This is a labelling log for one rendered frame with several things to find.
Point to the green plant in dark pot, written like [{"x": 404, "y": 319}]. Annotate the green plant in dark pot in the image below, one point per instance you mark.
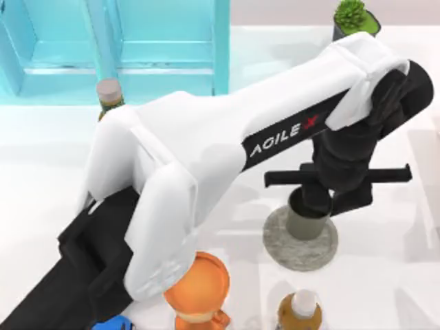
[{"x": 350, "y": 13}]

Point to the orange trophy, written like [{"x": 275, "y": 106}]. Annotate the orange trophy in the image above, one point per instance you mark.
[{"x": 203, "y": 288}]

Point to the green bottle with grey cap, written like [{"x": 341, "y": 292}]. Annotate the green bottle with grey cap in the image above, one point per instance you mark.
[{"x": 110, "y": 94}]

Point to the light blue rack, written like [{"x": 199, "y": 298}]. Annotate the light blue rack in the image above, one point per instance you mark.
[{"x": 165, "y": 41}]

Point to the blue object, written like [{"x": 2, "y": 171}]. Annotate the blue object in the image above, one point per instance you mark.
[{"x": 113, "y": 324}]

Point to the grey round coaster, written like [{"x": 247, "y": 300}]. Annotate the grey round coaster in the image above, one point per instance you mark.
[{"x": 278, "y": 240}]

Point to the brown bottle with white cap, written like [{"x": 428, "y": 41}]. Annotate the brown bottle with white cap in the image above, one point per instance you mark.
[{"x": 300, "y": 313}]

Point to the grey cup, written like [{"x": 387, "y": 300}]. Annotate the grey cup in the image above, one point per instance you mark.
[{"x": 306, "y": 227}]

